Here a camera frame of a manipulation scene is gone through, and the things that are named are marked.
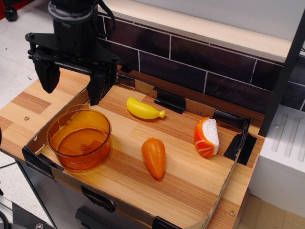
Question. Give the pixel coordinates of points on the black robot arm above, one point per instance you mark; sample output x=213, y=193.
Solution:
x=71, y=3

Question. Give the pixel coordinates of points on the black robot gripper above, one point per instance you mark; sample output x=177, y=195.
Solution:
x=74, y=45

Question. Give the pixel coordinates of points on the white ribbed sink unit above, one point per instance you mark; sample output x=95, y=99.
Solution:
x=279, y=174

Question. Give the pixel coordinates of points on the salmon sushi toy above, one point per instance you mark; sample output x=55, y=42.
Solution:
x=206, y=139

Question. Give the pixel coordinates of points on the black vertical metal post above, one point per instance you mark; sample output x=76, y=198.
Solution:
x=284, y=76

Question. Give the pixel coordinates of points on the black caster wheel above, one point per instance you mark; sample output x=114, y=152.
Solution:
x=10, y=13

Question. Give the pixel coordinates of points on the orange transparent plastic pot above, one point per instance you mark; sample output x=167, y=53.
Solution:
x=80, y=138

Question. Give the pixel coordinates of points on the cardboard fence with black tape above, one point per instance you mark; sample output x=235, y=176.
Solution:
x=139, y=162

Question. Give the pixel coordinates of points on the yellow toy banana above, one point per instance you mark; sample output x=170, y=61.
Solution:
x=142, y=110

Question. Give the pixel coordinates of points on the orange toy carrot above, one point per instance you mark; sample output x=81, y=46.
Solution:
x=154, y=154

